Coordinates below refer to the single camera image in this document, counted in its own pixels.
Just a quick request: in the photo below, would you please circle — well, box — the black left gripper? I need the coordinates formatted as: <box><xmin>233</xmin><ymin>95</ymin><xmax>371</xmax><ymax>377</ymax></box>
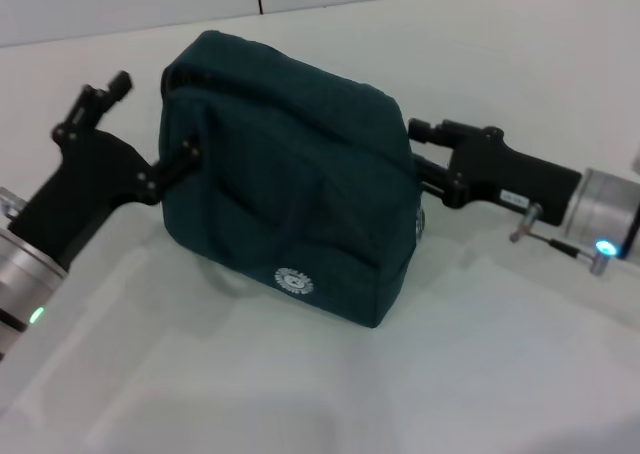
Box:
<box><xmin>8</xmin><ymin>69</ymin><xmax>205</xmax><ymax>271</ymax></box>

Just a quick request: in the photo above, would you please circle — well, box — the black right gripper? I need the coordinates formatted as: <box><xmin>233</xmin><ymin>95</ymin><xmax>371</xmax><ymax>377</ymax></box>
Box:
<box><xmin>406</xmin><ymin>117</ymin><xmax>585</xmax><ymax>229</ymax></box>

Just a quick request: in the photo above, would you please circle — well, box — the teal fabric tote bag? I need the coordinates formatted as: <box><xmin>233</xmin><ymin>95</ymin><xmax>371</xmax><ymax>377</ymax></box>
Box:
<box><xmin>158</xmin><ymin>29</ymin><xmax>427</xmax><ymax>330</ymax></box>

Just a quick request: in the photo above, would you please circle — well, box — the right gripper cable with plug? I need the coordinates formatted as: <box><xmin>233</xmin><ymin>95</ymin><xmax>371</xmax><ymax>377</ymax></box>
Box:
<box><xmin>507</xmin><ymin>201</ymin><xmax>622</xmax><ymax>278</ymax></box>

